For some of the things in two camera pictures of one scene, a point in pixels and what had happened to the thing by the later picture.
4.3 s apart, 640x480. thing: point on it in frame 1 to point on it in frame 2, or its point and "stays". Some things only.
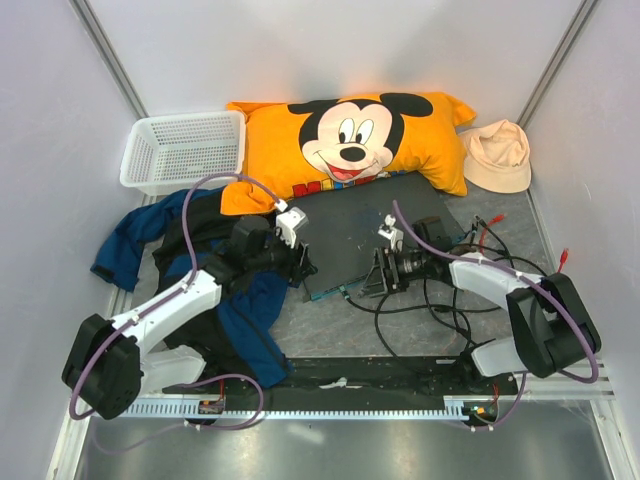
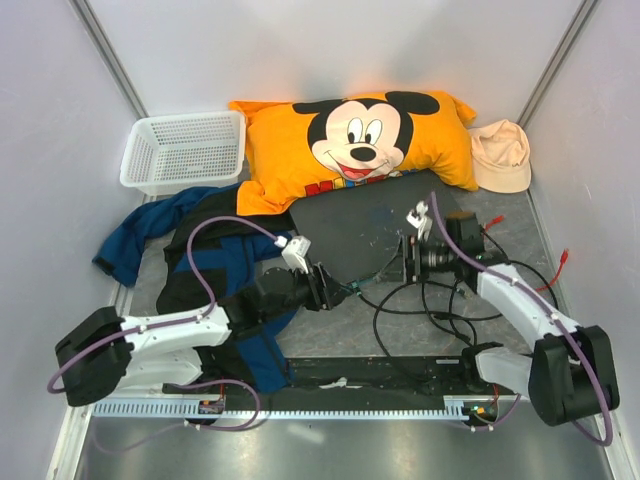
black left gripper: [297, 263] to [326, 291]
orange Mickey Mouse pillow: [317, 145] stays
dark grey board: [345, 225] stays
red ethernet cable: [564, 253] stays
